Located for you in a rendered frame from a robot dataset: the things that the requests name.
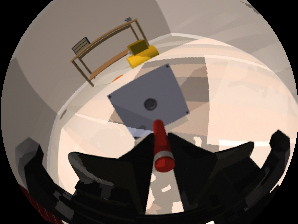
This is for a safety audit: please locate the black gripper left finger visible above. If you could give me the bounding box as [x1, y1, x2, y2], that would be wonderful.
[68, 133, 154, 214]

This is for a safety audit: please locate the grey sloped panel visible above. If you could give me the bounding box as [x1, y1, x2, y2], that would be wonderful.
[106, 63, 189, 140]

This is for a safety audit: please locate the red peg with grey band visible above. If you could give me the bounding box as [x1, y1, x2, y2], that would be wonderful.
[153, 120, 176, 173]

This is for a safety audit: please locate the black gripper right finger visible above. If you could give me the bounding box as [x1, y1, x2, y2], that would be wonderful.
[168, 133, 254, 210]

